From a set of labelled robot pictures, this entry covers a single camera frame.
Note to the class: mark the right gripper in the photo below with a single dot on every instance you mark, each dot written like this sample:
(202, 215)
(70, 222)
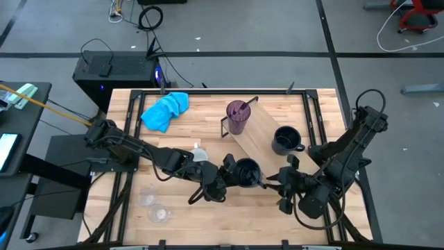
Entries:
(295, 182)

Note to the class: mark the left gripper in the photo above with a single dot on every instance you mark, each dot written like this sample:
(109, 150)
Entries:
(211, 180)

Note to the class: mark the black enamel mug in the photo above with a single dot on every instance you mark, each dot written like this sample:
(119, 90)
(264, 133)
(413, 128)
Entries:
(286, 140)
(248, 173)

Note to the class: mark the red mug white inside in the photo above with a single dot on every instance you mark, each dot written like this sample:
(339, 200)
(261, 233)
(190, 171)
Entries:
(200, 155)

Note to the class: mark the purple plastic tumbler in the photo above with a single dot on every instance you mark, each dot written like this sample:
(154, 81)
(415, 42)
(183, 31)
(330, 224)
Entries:
(237, 118)

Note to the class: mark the clear glass cup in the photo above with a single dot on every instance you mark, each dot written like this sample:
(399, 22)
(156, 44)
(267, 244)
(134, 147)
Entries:
(147, 198)
(159, 213)

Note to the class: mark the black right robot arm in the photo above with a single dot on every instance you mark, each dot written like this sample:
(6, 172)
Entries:
(347, 152)

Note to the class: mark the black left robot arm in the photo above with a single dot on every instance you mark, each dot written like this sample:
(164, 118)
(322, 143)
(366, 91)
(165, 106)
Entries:
(132, 146)

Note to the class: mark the wooden shelf black metal legs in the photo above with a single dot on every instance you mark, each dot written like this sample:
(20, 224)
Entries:
(260, 139)

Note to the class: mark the blue cloth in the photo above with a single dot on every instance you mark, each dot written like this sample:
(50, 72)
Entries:
(163, 111)

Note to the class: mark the black wifi antenna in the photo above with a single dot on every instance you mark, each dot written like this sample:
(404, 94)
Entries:
(152, 48)

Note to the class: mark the black computer tower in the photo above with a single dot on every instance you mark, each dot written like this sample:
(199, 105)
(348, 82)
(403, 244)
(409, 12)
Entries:
(114, 78)

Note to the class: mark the small black box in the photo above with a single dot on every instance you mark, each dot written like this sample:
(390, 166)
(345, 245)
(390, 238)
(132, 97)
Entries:
(105, 70)

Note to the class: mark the grey metal bar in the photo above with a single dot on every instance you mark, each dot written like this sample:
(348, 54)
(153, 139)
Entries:
(381, 5)
(423, 88)

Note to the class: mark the black caster wheel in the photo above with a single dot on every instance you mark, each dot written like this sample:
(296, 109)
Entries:
(32, 237)

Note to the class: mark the black office desk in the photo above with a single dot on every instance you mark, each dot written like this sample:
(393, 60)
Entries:
(21, 121)

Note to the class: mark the mint green stapler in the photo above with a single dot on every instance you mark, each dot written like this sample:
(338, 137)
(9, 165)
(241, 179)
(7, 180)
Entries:
(24, 93)

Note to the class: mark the smartphone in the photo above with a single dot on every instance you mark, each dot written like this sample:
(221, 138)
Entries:
(7, 151)

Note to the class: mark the black metal table frame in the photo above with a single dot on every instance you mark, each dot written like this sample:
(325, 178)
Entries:
(222, 92)

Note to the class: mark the black flat base plate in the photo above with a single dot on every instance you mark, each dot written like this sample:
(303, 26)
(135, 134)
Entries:
(55, 201)

